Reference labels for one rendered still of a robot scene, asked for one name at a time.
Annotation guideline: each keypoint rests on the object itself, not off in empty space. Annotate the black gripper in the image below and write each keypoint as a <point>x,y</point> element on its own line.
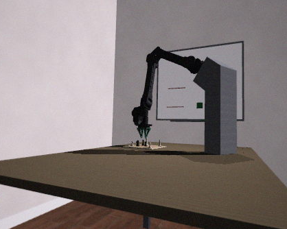
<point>144,128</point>

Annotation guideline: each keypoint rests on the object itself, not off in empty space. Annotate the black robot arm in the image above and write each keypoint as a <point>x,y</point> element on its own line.
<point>140,113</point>

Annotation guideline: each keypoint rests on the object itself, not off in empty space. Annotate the brown and cream chessboard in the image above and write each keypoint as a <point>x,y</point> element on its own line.
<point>145,147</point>

